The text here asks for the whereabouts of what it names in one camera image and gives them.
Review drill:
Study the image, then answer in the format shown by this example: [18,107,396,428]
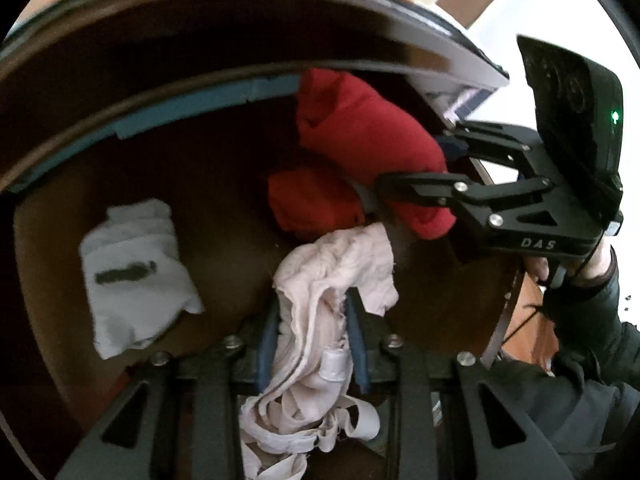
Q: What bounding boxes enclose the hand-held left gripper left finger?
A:
[54,300,282,480]

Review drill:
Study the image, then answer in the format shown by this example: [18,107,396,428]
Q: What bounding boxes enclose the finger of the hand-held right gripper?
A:
[435,120,544,177]
[374,172,597,236]

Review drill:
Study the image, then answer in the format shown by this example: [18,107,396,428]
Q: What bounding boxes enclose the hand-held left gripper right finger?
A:
[344,287,576,480]

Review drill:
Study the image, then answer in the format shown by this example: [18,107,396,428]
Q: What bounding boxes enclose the person's right forearm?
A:
[487,280,640,480]

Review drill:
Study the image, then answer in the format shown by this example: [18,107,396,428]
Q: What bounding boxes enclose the red underwear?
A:
[266,162,367,242]
[295,67,457,241]

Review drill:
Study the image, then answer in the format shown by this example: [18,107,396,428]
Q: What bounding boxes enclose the person's right hand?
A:
[522,242,622,333]

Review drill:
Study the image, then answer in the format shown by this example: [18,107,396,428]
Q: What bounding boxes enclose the pale pink underwear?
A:
[239,222,401,480]

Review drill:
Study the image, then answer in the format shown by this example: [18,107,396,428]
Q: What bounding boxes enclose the white underwear with black mark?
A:
[79,198,206,361]

